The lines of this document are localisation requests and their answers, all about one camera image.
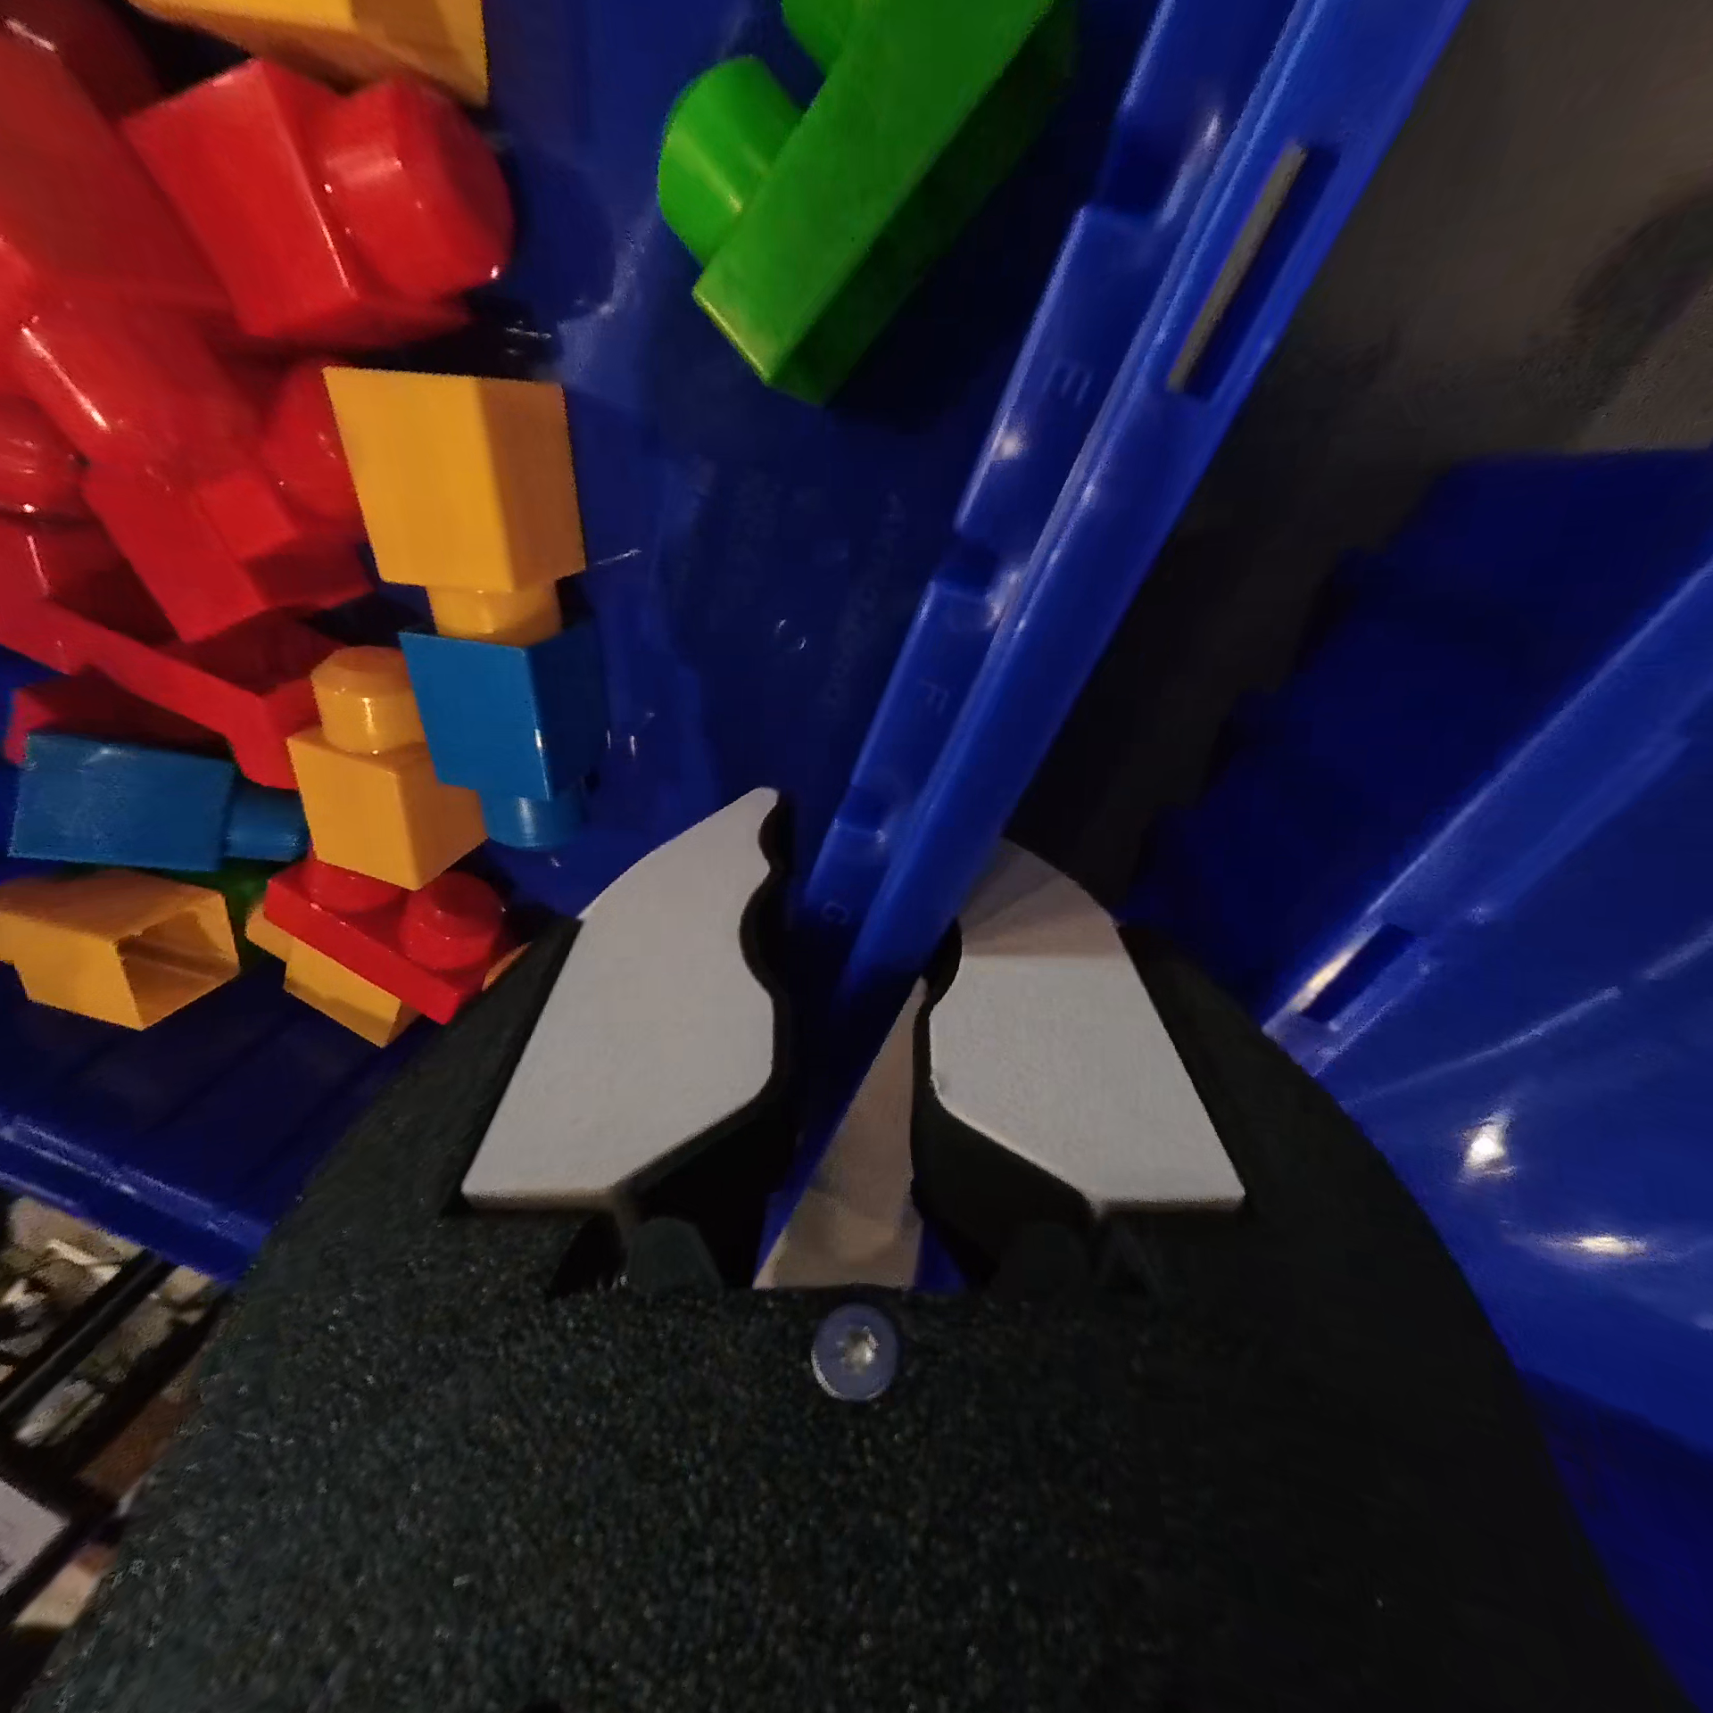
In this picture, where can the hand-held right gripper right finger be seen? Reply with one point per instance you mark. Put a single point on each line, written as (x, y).
(1071, 1057)

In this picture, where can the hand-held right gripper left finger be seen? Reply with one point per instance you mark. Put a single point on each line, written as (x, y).
(629, 1031)

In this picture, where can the blue plastic bin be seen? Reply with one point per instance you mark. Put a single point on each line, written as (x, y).
(750, 536)
(1538, 1004)

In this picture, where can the green mega block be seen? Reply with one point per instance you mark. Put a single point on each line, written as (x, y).
(855, 202)

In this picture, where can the pile of mega blocks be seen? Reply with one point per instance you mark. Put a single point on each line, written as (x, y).
(268, 202)

